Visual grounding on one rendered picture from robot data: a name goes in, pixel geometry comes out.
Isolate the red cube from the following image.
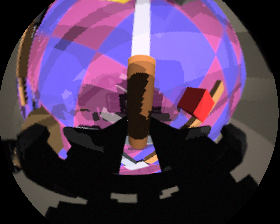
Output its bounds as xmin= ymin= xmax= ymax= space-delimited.
xmin=177 ymin=87 xmax=214 ymax=122

